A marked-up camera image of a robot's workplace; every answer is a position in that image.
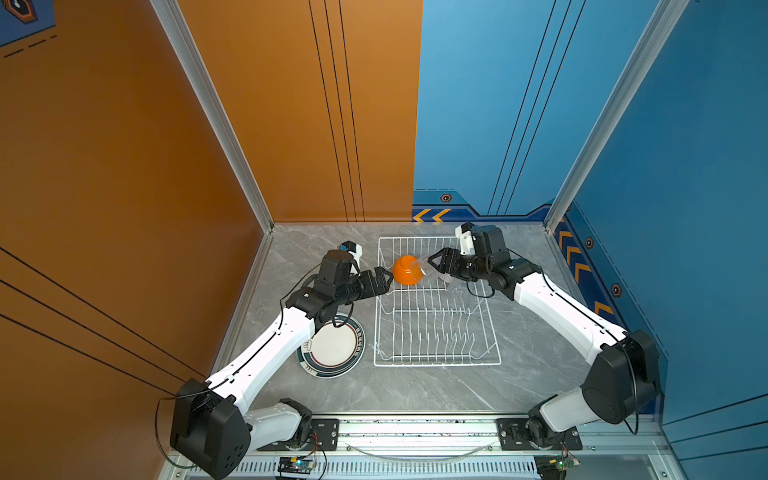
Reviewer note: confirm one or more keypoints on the large clear glass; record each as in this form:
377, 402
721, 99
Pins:
430, 268

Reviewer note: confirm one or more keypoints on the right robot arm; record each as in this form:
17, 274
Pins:
624, 374

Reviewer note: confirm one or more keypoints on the aluminium front rail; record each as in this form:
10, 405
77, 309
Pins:
466, 446

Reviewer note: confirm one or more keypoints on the green circuit board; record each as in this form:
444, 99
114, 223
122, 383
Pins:
295, 467

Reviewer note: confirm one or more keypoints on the white wire dish rack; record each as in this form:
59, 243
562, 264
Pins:
435, 323

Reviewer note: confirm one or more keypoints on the orange bowl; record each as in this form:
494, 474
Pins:
407, 270

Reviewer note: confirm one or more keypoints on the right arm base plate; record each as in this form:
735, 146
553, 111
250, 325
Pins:
516, 434

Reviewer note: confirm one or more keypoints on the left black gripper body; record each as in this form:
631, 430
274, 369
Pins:
367, 288

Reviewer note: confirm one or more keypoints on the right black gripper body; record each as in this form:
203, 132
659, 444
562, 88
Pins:
473, 268

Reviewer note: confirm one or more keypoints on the right small circuit board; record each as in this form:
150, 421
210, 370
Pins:
555, 468

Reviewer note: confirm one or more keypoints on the green red rimmed plate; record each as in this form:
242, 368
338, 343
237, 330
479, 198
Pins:
334, 350

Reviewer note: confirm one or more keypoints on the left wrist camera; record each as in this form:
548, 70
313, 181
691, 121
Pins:
355, 251

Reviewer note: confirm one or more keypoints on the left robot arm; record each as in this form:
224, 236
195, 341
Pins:
212, 425

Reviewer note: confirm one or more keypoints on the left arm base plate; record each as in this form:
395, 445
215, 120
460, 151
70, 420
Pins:
322, 431

